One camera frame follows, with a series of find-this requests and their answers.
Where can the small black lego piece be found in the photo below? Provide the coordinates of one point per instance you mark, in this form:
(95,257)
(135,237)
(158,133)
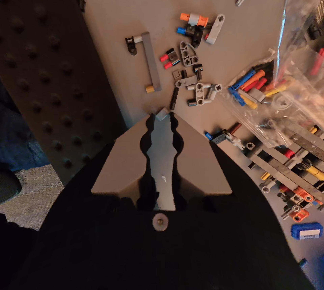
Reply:
(80,3)

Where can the person's leg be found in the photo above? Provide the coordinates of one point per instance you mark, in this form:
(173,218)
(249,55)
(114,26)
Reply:
(20,130)

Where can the black red lego pin block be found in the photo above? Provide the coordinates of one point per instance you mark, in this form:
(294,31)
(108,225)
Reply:
(173,58)

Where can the orange blue black connector cluster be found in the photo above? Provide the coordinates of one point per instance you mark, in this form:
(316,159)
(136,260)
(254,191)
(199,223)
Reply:
(193,32)

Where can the brown lego axle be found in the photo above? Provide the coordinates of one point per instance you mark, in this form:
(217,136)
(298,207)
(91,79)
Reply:
(235,128)

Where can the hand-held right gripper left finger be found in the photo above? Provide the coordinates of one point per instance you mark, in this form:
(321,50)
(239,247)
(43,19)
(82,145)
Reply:
(121,165)

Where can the orange grey lego pin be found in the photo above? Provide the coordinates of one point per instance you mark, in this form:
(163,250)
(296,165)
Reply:
(195,19)

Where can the thin grey lego liftarm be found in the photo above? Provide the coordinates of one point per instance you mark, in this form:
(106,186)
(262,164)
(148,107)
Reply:
(215,30)

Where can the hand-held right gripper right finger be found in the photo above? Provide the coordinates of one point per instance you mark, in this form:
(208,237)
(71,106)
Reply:
(202,168)

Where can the small light grey lego piece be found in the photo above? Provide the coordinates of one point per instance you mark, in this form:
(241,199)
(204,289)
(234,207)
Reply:
(162,114)

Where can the small clear bag of pins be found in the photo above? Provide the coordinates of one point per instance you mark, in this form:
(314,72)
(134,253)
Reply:
(278,107)

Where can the grey lego beam black connector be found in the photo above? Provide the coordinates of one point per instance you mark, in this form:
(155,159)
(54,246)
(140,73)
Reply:
(150,62)

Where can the dark grey block blue pin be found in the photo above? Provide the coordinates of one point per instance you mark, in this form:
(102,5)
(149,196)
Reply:
(220,138)

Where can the small blue labelled tag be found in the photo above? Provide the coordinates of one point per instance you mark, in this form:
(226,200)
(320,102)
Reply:
(306,230)

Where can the black perforated pad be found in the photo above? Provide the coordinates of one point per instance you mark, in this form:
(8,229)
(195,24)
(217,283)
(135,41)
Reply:
(50,67)

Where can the small blue lego pin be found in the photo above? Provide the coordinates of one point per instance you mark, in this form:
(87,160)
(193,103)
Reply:
(303,262)

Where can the loose small lego pieces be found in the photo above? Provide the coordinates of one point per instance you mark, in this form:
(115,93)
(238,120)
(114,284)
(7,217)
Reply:
(200,92)

